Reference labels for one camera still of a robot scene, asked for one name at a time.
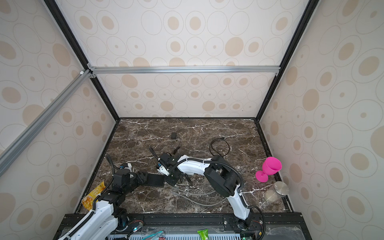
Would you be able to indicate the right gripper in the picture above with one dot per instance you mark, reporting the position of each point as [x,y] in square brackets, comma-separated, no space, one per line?
[170,182]

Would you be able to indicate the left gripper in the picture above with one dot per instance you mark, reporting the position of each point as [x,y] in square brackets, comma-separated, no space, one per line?
[140,178]

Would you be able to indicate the black network switch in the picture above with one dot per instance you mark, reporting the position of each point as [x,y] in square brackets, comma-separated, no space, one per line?
[155,180]

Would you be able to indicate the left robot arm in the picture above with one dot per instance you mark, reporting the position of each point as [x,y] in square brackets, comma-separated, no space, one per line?
[106,215]

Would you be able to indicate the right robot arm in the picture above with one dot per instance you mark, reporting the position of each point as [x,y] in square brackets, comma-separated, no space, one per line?
[223,177]

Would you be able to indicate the yellow snack bag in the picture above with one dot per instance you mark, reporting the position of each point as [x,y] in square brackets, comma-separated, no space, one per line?
[88,200]

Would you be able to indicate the teal patterned item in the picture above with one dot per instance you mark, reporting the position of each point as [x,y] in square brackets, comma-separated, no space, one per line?
[156,236]

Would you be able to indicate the green tube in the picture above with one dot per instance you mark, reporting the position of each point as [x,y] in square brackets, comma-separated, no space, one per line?
[204,234]

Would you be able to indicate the pink plastic goblet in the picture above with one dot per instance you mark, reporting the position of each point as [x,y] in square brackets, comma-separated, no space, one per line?
[270,167]

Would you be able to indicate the glass jar metal lid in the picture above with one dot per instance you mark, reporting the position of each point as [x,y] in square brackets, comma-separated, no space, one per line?
[277,191]

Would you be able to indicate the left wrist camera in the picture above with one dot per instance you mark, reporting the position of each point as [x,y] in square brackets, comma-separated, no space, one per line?
[127,166]

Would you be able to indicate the horizontal aluminium rail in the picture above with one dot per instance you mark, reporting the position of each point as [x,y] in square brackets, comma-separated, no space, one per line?
[185,70]

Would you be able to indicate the diagonal aluminium rail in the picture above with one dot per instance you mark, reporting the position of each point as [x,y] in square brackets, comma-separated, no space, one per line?
[27,136]

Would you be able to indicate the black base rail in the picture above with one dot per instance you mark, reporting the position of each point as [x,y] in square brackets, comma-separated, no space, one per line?
[224,221]

